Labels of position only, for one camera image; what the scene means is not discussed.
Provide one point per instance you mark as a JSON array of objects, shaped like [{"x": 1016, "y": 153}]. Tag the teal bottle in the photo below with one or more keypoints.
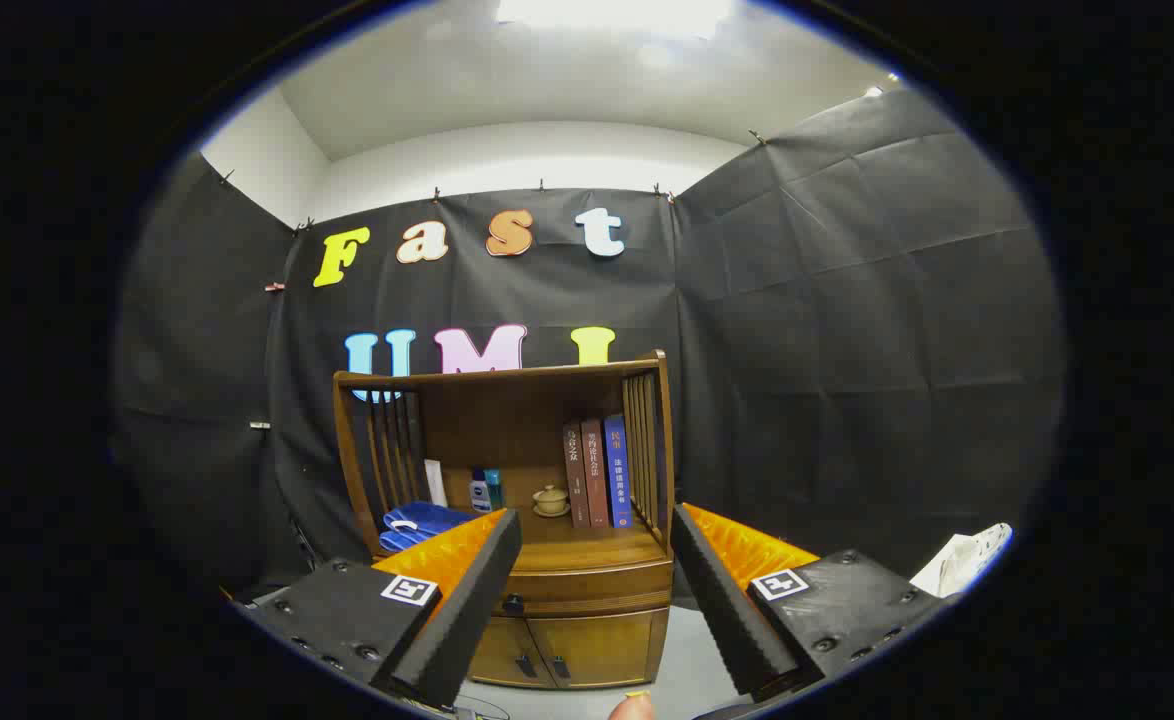
[{"x": 495, "y": 485}]

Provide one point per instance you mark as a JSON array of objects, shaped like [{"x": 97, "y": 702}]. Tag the brown book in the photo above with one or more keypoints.
[
  {"x": 577, "y": 480},
  {"x": 595, "y": 470}
]

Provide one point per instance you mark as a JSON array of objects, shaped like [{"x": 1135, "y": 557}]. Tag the wooden cabinet door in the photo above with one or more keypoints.
[
  {"x": 507, "y": 650},
  {"x": 607, "y": 645}
]

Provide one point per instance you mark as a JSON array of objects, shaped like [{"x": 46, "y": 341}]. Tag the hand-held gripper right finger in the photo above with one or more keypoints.
[{"x": 727, "y": 610}]

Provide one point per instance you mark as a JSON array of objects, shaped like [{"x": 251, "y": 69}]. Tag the white tube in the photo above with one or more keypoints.
[{"x": 436, "y": 483}]

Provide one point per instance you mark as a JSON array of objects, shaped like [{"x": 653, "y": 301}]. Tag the folded blue towel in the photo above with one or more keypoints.
[{"x": 422, "y": 520}]

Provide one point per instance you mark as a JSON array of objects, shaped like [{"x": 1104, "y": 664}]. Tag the white bottle with blue cap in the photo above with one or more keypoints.
[{"x": 480, "y": 495}]

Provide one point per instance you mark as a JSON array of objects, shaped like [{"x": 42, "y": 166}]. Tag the wooden countertop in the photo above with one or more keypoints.
[{"x": 587, "y": 545}]

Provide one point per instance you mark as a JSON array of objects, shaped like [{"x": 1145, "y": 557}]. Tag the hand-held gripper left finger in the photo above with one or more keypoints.
[{"x": 467, "y": 620}]

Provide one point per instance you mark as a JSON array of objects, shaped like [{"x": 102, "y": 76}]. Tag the ceiling light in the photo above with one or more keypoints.
[{"x": 612, "y": 12}]

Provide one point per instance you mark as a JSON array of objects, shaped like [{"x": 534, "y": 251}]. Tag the beige lidded teacup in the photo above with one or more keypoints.
[{"x": 550, "y": 500}]

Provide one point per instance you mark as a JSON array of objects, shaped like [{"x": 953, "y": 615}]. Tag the blue book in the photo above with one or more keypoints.
[{"x": 617, "y": 470}]

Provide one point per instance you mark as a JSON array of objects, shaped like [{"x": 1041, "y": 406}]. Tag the brown wooden cabinet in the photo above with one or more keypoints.
[{"x": 507, "y": 420}]

